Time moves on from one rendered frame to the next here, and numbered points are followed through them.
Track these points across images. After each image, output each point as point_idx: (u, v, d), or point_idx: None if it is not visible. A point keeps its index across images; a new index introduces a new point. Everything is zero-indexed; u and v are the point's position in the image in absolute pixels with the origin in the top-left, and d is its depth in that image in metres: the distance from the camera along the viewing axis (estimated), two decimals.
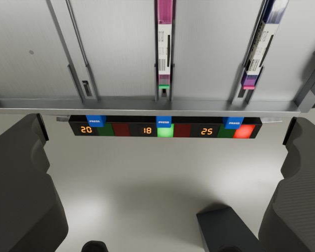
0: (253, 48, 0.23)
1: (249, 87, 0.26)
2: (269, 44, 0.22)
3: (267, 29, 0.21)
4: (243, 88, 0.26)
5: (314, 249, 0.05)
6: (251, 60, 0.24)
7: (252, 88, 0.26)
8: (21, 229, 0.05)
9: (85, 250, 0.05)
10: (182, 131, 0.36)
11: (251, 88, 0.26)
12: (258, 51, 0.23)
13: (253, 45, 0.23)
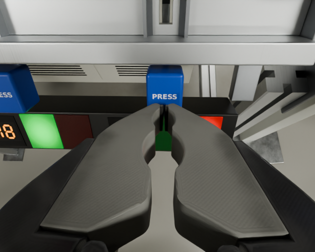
0: None
1: None
2: None
3: None
4: None
5: (218, 220, 0.05)
6: None
7: None
8: (112, 210, 0.05)
9: (85, 250, 0.05)
10: (76, 133, 0.18)
11: None
12: None
13: None
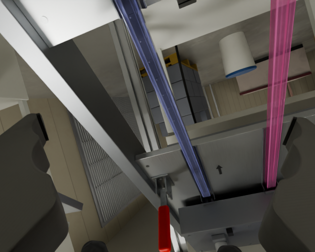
0: None
1: None
2: None
3: None
4: None
5: (314, 249, 0.05)
6: None
7: None
8: (21, 229, 0.05)
9: (85, 250, 0.05)
10: None
11: None
12: None
13: None
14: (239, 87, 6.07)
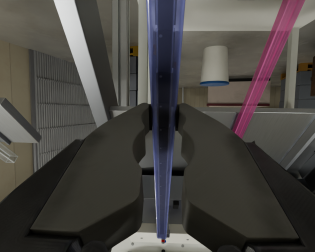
0: None
1: None
2: None
3: None
4: None
5: (227, 220, 0.05)
6: None
7: None
8: (104, 210, 0.06)
9: (85, 250, 0.05)
10: None
11: None
12: None
13: None
14: (208, 98, 6.41)
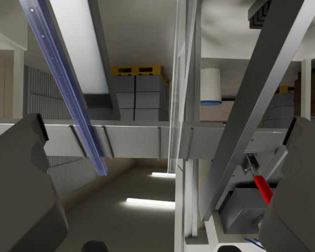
0: None
1: None
2: None
3: None
4: None
5: (314, 249, 0.05)
6: None
7: None
8: (21, 229, 0.05)
9: (85, 250, 0.05)
10: None
11: None
12: None
13: None
14: None
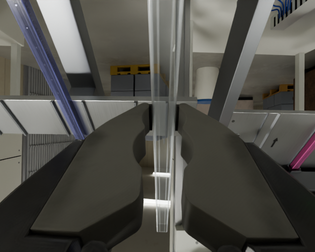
0: None
1: None
2: None
3: None
4: None
5: (227, 220, 0.05)
6: None
7: None
8: (104, 210, 0.06)
9: (85, 250, 0.05)
10: None
11: None
12: None
13: None
14: None
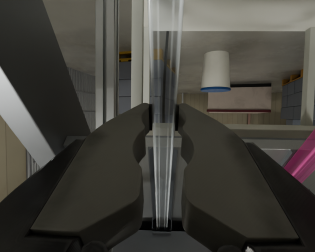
0: None
1: None
2: None
3: None
4: None
5: (227, 220, 0.05)
6: None
7: None
8: (104, 210, 0.06)
9: (85, 250, 0.05)
10: None
11: None
12: None
13: None
14: (208, 104, 6.30)
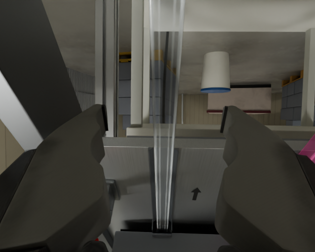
0: None
1: None
2: None
3: None
4: None
5: (263, 227, 0.05)
6: None
7: None
8: (69, 213, 0.05)
9: (85, 250, 0.05)
10: None
11: None
12: None
13: None
14: (208, 104, 6.31)
